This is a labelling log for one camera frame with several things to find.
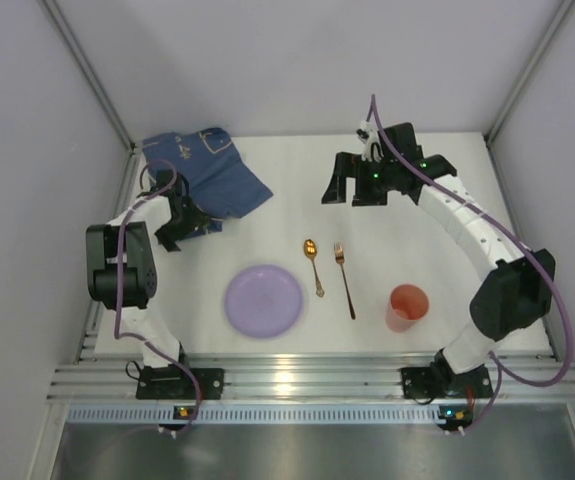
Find aluminium mounting rail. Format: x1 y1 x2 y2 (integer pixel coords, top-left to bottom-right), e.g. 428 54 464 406
47 354 575 403

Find left aluminium frame post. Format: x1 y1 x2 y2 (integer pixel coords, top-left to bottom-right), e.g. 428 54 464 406
37 0 135 151

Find right aluminium frame post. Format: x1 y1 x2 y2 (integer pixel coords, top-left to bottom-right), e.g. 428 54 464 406
483 0 575 149

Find aluminium frame post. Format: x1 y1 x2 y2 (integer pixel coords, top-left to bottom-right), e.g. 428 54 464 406
37 0 135 151
483 0 575 149

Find purple cable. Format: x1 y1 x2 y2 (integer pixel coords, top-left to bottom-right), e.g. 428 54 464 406
111 159 206 437
369 93 575 436

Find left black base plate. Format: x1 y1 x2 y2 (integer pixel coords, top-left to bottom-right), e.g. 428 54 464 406
136 365 225 400

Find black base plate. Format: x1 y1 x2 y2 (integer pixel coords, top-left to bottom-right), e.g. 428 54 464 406
400 366 493 401
136 365 225 400

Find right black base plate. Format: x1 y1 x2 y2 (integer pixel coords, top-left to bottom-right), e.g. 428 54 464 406
400 366 493 401

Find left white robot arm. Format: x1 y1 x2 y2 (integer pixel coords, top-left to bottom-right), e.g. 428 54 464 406
85 166 209 384

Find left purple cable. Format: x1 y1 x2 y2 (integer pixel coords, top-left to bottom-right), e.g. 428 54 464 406
111 159 206 437

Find blue cloth placemat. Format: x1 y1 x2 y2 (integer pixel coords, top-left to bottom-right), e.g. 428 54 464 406
143 127 273 237

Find orange plastic cup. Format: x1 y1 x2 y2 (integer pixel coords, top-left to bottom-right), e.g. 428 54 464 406
386 284 430 332

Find perforated cable duct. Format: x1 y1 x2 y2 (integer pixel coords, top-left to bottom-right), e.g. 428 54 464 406
66 403 468 425

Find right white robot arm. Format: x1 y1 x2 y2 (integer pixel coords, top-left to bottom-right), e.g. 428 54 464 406
321 121 555 395

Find gold spoon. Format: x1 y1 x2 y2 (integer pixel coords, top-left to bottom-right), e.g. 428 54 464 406
303 239 325 298

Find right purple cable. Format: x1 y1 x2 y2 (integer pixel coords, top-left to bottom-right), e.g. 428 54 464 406
369 93 575 436

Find purple plastic plate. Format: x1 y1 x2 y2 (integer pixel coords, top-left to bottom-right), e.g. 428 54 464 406
223 264 304 340

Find copper fork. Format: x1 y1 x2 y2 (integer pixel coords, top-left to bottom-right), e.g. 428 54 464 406
334 242 356 320

